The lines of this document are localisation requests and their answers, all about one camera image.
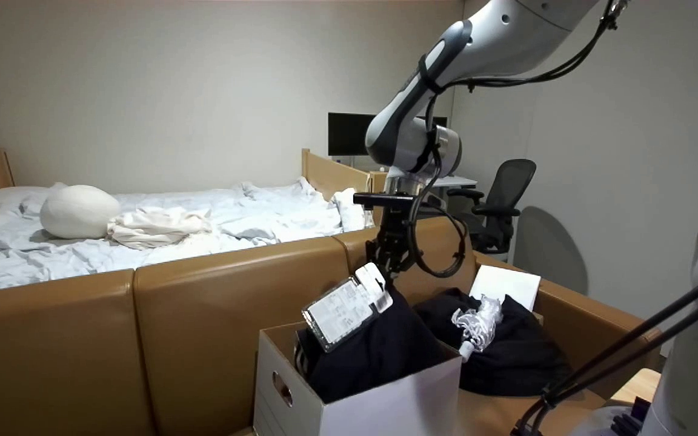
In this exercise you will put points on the grey rounded chair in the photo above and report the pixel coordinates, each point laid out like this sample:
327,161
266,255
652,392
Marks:
556,250

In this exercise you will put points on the white desk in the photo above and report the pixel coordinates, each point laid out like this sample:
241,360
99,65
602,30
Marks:
459,186

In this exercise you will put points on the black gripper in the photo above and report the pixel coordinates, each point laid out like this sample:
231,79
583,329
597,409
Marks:
392,226

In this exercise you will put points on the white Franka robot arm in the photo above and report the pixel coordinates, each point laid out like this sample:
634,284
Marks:
510,32

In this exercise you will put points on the cream crumpled cloth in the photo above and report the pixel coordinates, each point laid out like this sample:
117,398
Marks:
155,230

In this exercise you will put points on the tan leather sofa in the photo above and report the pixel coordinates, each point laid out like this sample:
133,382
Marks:
58,354

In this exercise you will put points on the round white pillow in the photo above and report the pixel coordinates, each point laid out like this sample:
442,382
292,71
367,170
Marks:
79,211

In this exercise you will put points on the white cardboard box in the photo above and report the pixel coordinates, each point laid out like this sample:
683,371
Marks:
399,412

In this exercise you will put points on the white paper sheet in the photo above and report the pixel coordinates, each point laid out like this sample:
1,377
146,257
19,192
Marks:
506,283

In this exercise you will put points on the white blister package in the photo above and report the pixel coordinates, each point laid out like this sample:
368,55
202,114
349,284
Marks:
344,307

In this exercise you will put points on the black computer monitor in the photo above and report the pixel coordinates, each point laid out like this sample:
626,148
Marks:
348,134

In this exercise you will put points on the black mesh office chair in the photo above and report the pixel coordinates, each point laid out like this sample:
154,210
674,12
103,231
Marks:
505,194

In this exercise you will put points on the flat white pillow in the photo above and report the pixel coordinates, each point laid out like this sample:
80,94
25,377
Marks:
5,197

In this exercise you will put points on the umbrella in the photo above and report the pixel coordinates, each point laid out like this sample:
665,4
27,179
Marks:
479,323

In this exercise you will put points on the wooden bed frame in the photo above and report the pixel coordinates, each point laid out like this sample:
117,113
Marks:
320,173

